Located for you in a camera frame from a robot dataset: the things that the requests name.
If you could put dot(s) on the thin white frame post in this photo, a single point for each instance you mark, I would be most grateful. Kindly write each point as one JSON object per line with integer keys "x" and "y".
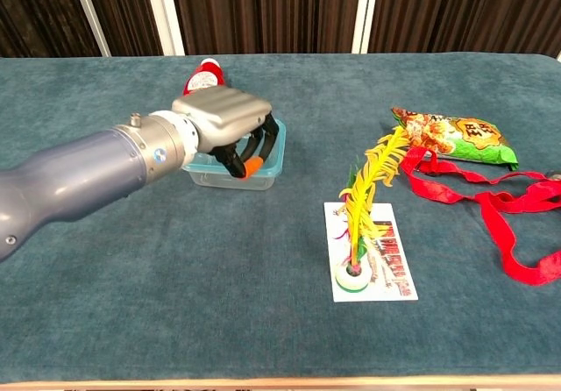
{"x": 90, "y": 14}

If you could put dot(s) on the red ketchup squeeze bottle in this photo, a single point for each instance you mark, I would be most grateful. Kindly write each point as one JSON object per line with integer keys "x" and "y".
{"x": 203, "y": 80}

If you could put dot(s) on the teal table cloth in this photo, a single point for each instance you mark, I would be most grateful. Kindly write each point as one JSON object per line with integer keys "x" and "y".
{"x": 175, "y": 255}

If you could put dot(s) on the wide white frame post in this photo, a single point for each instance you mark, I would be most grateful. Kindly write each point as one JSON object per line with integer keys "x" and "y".
{"x": 165, "y": 14}

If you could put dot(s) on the dark brown pleated curtain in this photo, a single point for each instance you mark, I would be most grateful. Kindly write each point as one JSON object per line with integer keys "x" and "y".
{"x": 263, "y": 9}

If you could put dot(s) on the white printed card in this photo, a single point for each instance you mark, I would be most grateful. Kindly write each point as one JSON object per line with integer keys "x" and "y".
{"x": 394, "y": 259}

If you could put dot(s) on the small grey metal buckle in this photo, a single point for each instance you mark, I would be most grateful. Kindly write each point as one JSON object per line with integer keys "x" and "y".
{"x": 554, "y": 176}

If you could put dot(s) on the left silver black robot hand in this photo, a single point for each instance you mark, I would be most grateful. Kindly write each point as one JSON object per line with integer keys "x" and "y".
{"x": 228, "y": 117}

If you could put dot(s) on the yellow feather shuttlecock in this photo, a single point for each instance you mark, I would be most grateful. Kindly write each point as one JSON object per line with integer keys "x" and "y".
{"x": 361, "y": 198}

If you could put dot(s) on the green orange snack bag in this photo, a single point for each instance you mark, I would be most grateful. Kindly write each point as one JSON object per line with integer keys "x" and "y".
{"x": 473, "y": 141}

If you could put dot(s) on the translucent blue plastic lid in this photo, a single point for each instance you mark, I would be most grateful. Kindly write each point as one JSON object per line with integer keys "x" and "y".
{"x": 281, "y": 143}

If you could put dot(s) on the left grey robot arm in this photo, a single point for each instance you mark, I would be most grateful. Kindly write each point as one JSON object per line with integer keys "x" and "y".
{"x": 79, "y": 176}

